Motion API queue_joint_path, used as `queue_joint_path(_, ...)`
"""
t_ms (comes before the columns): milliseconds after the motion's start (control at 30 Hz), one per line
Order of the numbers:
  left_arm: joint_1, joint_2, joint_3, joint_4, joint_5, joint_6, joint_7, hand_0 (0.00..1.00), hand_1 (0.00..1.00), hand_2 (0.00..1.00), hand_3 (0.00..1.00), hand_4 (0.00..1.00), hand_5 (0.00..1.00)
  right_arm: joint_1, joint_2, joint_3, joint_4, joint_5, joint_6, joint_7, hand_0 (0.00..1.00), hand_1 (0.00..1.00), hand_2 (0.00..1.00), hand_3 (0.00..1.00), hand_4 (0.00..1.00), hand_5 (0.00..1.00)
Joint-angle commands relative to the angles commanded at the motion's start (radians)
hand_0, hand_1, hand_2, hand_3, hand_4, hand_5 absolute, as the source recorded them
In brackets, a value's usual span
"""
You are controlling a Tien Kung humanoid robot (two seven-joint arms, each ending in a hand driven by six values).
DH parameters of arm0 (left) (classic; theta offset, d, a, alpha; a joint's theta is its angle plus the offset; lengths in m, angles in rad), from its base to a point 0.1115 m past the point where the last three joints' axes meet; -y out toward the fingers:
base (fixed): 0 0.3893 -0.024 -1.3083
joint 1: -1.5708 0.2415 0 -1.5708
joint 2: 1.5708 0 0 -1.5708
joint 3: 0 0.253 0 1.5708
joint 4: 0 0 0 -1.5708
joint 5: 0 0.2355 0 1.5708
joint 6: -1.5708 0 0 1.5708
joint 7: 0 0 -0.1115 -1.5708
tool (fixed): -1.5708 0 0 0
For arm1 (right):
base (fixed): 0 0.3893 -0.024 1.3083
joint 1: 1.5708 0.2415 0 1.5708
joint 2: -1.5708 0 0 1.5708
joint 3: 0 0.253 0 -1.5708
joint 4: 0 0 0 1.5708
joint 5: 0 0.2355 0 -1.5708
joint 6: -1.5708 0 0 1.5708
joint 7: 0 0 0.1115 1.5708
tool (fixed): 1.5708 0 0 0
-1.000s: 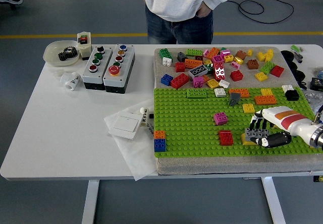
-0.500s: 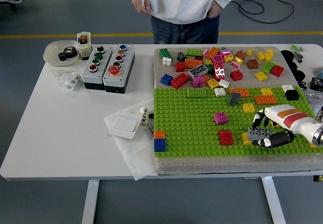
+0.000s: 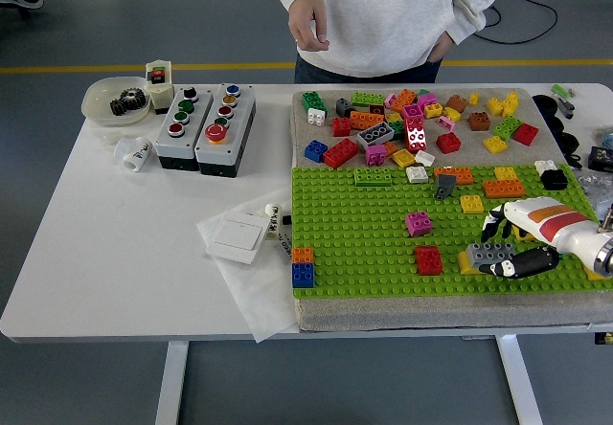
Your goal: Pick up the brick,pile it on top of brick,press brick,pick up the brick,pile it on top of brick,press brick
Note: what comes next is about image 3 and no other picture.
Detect blue brick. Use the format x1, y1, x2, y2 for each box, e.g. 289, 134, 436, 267
304, 139, 329, 163
291, 261, 316, 289

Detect grey four-button control box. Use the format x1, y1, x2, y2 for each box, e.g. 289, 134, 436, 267
153, 85, 215, 172

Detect cream switch box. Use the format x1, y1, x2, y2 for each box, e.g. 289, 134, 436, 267
144, 59, 174, 115

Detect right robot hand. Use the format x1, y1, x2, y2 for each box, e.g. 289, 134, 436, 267
464, 196, 613, 281

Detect grey emergency-stop control box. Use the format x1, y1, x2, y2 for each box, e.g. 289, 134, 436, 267
193, 82, 258, 178

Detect white printed tube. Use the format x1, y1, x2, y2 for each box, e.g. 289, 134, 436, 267
263, 202, 284, 242

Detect person's right hand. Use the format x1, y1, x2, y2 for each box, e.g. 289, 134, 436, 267
287, 0, 330, 53

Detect light grey long brick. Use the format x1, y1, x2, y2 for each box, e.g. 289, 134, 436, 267
467, 241, 516, 268

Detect green studded baseplate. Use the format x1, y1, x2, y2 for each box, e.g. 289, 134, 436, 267
290, 162, 613, 301

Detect dark grey slope brick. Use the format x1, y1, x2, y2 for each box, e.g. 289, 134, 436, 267
433, 174, 459, 201

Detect white plastic bowl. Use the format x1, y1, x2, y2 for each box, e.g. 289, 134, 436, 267
80, 76, 153, 127

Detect black brick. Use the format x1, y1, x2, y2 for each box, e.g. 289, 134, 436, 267
540, 169, 570, 191

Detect yellow curved brick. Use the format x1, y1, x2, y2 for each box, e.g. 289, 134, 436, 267
455, 250, 504, 277

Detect red tall brick white dots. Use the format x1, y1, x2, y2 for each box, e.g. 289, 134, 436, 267
404, 116, 428, 153

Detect white wall switch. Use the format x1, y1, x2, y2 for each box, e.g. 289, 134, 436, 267
205, 209, 272, 266

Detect lime green long brick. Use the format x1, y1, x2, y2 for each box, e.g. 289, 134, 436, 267
352, 91, 386, 108
352, 167, 394, 188

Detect black printed box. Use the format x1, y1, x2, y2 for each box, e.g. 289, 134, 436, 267
588, 145, 613, 173

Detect black floor cable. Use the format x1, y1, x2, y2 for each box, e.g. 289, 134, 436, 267
473, 0, 613, 46

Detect white pipe tee fitting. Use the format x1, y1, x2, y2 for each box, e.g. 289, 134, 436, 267
113, 135, 154, 174

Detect clear plastic bag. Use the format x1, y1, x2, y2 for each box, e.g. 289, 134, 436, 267
577, 170, 613, 220

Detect person's left hand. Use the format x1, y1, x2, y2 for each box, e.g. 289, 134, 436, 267
427, 32, 454, 65

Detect red long brick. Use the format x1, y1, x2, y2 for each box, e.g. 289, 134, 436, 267
323, 137, 360, 168

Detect orange long brick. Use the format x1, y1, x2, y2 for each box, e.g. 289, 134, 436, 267
349, 110, 386, 130
482, 178, 526, 199

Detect grey brick with dark studs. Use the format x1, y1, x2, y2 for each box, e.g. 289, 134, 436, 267
356, 121, 397, 149

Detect white table leg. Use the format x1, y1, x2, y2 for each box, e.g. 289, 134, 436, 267
153, 341, 191, 425
495, 334, 545, 425

